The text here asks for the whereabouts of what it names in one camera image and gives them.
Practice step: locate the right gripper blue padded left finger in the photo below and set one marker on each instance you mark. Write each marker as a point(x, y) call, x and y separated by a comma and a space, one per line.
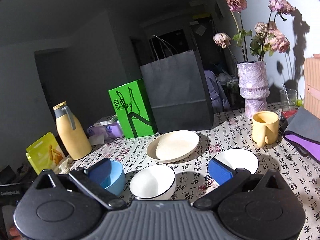
point(88, 181)

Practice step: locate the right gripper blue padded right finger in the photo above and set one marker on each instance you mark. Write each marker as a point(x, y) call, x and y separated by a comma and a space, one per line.
point(230, 181)

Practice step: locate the blue bowl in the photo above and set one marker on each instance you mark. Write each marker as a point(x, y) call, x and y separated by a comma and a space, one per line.
point(113, 178)

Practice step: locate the white bowl black rim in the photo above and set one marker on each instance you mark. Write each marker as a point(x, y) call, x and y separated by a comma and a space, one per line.
point(156, 182)
point(239, 158)

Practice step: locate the person's left hand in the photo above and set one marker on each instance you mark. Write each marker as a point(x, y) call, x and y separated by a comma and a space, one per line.
point(15, 233)

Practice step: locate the white latex gloves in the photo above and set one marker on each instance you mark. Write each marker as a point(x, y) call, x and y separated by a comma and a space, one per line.
point(64, 166)

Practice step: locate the calligraphy print tablecloth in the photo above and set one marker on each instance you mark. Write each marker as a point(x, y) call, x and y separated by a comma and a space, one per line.
point(230, 130)

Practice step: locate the yellow snack box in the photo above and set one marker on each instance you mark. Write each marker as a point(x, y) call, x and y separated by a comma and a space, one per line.
point(45, 153)

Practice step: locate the yellow thermos jug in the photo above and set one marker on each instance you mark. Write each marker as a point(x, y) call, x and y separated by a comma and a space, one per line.
point(71, 132)

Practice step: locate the purple tissue pack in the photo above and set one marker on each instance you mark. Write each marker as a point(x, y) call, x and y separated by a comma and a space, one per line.
point(109, 126)

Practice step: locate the cream shallow plate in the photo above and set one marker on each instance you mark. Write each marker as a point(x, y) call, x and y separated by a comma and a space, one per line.
point(173, 146)

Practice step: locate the yellow mug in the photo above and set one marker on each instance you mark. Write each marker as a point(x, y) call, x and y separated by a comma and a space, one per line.
point(265, 128)

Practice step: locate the red black small box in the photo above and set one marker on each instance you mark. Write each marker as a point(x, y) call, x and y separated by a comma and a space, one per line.
point(285, 115)

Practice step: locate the grey purple cloth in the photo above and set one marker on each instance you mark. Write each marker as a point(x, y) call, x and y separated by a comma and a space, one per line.
point(302, 132)

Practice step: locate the black paper bag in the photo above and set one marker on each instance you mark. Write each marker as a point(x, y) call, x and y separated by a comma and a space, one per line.
point(178, 93)

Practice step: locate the clear drinking glass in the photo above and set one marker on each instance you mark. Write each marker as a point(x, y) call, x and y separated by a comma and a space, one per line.
point(288, 99)

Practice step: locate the purple textured vase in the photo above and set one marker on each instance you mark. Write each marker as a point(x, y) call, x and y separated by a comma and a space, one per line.
point(253, 85)

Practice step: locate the pink ribbed box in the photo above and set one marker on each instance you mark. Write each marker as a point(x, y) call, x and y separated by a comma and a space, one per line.
point(312, 85)

